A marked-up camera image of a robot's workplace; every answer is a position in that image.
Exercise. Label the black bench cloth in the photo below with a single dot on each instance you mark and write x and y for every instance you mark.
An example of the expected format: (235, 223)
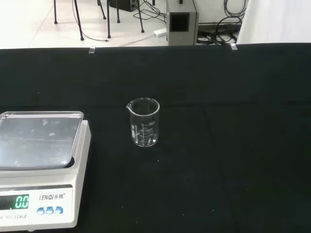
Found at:
(194, 121)

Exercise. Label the grey metal box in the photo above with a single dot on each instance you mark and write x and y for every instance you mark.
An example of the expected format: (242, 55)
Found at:
(181, 36)

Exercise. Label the white power strip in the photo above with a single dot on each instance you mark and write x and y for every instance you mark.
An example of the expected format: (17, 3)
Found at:
(160, 32)

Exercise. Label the clear cloth clip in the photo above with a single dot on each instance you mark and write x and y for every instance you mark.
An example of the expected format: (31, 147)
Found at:
(92, 50)
(233, 46)

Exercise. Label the black tripod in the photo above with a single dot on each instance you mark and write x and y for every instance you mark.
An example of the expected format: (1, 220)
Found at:
(79, 21)
(108, 19)

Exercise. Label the black case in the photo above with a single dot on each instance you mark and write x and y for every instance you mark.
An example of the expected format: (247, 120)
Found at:
(124, 4)

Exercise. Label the white electronic balance steel pan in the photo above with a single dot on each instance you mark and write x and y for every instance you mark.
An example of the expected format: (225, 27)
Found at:
(41, 138)

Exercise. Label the white panel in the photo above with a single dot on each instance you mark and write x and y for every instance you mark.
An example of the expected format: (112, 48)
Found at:
(274, 21)

